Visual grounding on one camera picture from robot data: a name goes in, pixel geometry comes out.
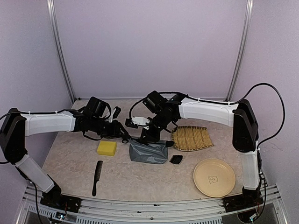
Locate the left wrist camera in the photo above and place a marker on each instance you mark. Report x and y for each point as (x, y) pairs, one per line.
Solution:
(114, 114)

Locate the grey zip pouch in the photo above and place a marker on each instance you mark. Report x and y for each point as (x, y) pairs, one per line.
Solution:
(153, 153)

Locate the right aluminium frame post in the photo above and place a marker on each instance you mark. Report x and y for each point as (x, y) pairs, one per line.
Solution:
(241, 50)

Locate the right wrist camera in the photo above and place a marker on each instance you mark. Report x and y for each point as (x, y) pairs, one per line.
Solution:
(136, 122)

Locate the beige round plate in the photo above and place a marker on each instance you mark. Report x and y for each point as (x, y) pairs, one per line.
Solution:
(214, 178)

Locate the yellow sponge block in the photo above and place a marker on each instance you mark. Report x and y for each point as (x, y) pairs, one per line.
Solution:
(107, 148)

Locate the aluminium frame post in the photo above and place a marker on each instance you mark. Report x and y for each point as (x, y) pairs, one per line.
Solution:
(241, 50)
(59, 49)

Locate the left aluminium frame post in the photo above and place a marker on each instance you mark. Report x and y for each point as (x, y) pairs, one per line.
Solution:
(59, 49)

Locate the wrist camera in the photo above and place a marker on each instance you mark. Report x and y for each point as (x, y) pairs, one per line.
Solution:
(114, 114)
(136, 122)

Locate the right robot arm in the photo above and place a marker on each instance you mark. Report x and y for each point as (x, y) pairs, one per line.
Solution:
(238, 116)

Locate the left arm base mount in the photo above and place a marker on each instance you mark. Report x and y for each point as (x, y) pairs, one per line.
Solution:
(55, 199)

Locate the black clipper guard attachment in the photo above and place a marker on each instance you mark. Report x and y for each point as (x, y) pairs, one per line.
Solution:
(176, 159)

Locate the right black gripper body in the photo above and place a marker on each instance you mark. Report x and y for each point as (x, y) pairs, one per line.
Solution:
(155, 136)

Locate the black plastic comb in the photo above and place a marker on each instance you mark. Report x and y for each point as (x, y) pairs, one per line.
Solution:
(97, 174)

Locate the front aluminium rail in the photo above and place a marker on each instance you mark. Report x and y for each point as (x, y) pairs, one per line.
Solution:
(102, 211)

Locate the woven bamboo tray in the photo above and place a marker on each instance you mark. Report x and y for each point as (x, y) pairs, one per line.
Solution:
(191, 138)

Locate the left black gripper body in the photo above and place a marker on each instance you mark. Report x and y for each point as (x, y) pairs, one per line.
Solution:
(107, 131)

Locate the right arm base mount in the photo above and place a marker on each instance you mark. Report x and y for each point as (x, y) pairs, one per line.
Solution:
(247, 199)

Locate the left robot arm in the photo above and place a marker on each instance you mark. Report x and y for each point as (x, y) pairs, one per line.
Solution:
(97, 117)

